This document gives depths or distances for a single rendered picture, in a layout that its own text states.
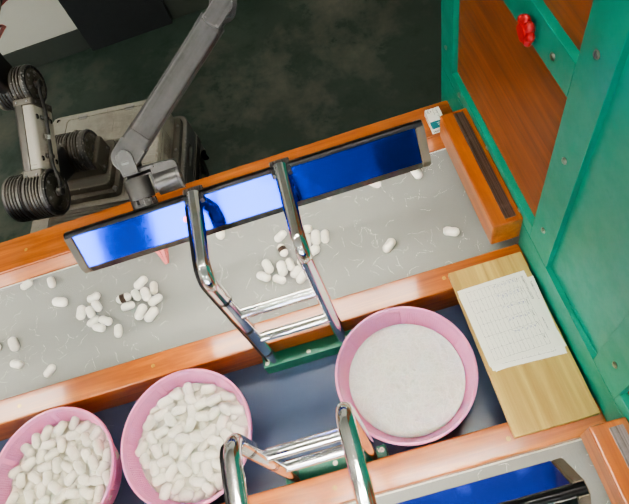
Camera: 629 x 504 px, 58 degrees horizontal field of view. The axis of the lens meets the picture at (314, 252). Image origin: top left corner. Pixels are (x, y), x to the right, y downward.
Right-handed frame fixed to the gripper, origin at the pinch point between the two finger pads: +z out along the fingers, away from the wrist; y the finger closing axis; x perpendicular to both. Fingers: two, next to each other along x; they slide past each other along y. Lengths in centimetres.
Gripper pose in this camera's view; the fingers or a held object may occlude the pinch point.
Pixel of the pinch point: (165, 260)
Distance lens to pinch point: 133.1
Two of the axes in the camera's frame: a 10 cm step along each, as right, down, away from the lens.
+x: 0.1, -1.6, 9.9
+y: 9.5, -3.0, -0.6
